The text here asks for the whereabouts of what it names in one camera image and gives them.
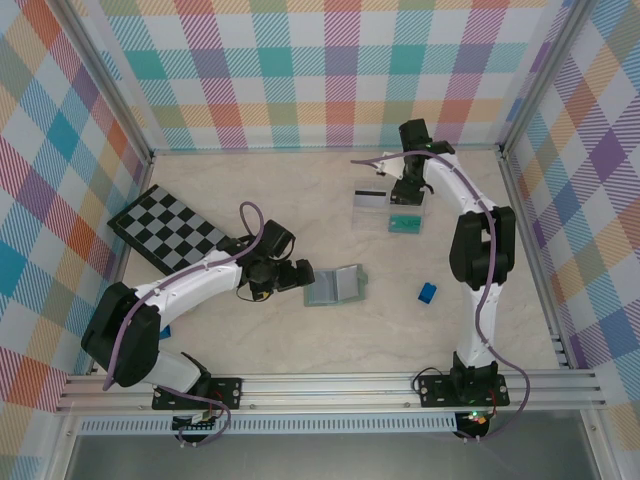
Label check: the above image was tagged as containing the sage green card holder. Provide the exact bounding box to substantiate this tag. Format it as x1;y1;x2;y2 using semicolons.
303;263;369;309

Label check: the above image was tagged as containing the silver card black stripe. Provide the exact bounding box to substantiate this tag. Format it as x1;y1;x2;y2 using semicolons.
353;189;387;210

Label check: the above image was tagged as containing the green card white print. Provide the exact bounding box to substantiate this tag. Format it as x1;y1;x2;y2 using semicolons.
387;214;423;235

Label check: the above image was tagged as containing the clear plastic compartment tray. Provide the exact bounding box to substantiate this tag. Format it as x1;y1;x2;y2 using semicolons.
349;174;430;236

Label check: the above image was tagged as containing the black grey checkerboard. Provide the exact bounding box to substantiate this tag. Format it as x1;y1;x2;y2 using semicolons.
107;183;236;275

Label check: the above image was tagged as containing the grey metal panel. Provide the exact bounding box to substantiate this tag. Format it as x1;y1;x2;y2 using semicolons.
64;433;601;480

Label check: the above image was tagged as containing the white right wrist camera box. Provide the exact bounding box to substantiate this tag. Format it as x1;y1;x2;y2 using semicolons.
377;152;407;180

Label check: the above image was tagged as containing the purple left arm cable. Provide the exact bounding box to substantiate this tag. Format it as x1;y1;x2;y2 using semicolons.
102;201;266;448

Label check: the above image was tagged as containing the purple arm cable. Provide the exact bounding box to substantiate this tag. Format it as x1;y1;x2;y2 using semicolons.
102;201;266;448
350;152;531;444

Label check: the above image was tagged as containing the aluminium mounting rail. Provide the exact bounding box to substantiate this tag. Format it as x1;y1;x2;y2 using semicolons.
54;369;607;414

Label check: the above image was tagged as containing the aluminium back floor rail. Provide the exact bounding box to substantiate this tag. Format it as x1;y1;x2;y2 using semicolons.
149;143;504;157

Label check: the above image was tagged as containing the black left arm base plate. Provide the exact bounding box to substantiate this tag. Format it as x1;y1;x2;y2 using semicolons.
152;377;245;412

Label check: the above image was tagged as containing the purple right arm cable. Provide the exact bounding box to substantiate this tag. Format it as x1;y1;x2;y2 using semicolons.
350;152;531;444

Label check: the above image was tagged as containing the aluminium side floor rail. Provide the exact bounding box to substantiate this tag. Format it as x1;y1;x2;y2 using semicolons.
87;154;154;376
499;149;572;370

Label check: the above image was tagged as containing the slotted white cable duct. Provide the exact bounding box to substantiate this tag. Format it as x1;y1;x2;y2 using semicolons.
78;418;460;435

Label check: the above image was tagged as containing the aluminium frame post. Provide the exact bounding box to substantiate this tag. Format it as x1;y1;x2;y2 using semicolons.
499;0;594;154
59;0;154;166

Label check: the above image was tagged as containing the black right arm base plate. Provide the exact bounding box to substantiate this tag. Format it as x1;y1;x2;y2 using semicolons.
417;373;511;409

